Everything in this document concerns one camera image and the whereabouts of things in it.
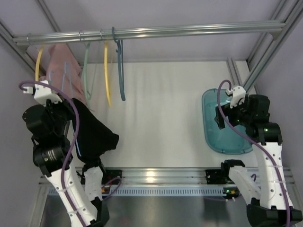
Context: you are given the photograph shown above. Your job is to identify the black trousers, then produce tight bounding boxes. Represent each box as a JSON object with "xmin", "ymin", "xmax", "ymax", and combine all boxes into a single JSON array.
[{"xmin": 72, "ymin": 98, "xmax": 119, "ymax": 169}]

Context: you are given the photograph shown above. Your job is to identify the light blue wire hanger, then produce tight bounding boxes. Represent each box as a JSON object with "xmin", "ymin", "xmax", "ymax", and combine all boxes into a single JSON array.
[{"xmin": 47, "ymin": 61, "xmax": 83, "ymax": 97}]

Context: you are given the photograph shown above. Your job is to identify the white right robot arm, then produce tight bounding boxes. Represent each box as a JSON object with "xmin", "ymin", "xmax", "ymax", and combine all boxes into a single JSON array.
[{"xmin": 214, "ymin": 95, "xmax": 303, "ymax": 227}]

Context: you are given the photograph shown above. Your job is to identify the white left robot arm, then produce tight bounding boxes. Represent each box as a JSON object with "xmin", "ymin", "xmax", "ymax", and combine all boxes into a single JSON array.
[{"xmin": 22, "ymin": 98, "xmax": 109, "ymax": 227}]

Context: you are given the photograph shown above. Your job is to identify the mint green hanger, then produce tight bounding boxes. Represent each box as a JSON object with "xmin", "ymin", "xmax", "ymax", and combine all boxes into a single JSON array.
[{"xmin": 82, "ymin": 42, "xmax": 94, "ymax": 108}]

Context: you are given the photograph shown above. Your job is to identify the yellow hanger at left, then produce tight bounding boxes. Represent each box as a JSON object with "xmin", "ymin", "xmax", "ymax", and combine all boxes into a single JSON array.
[{"xmin": 35, "ymin": 44, "xmax": 45, "ymax": 81}]

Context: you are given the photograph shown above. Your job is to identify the yellow hanger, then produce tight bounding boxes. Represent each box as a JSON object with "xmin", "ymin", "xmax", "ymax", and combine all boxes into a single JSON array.
[
  {"xmin": 104, "ymin": 41, "xmax": 115, "ymax": 107},
  {"xmin": 35, "ymin": 44, "xmax": 45, "ymax": 81}
]

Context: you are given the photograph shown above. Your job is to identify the teal plastic hanger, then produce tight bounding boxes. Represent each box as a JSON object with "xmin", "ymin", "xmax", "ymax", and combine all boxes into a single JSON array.
[{"xmin": 111, "ymin": 27, "xmax": 126, "ymax": 101}]

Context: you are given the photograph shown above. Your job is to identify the teal plastic bin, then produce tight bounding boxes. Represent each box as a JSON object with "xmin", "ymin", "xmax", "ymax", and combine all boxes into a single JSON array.
[{"xmin": 202, "ymin": 88, "xmax": 253, "ymax": 155}]

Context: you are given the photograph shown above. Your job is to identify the pink garment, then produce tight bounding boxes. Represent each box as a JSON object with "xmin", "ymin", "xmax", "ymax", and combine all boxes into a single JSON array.
[{"xmin": 39, "ymin": 44, "xmax": 87, "ymax": 105}]

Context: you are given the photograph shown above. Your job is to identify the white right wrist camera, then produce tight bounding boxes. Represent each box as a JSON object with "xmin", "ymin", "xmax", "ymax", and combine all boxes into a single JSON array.
[{"xmin": 225, "ymin": 86, "xmax": 246, "ymax": 109}]

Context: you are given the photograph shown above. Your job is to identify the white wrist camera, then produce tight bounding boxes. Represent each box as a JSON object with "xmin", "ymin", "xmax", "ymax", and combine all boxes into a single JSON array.
[
  {"xmin": 23, "ymin": 80, "xmax": 62, "ymax": 106},
  {"xmin": 225, "ymin": 86, "xmax": 246, "ymax": 109}
]

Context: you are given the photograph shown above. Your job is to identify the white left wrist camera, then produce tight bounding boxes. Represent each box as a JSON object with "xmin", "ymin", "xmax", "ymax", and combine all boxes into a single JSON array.
[{"xmin": 23, "ymin": 80, "xmax": 62, "ymax": 106}]

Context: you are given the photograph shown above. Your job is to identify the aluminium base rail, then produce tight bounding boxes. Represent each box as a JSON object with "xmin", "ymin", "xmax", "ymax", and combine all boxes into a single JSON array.
[{"xmin": 39, "ymin": 166, "xmax": 295, "ymax": 198}]

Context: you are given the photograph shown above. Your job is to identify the aluminium hanging rail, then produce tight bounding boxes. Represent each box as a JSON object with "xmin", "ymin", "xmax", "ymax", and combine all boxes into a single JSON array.
[{"xmin": 12, "ymin": 20, "xmax": 286, "ymax": 46}]

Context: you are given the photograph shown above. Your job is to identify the aluminium right frame post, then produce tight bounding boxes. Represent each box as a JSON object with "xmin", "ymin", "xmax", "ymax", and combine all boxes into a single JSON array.
[{"xmin": 227, "ymin": 0, "xmax": 303, "ymax": 90}]

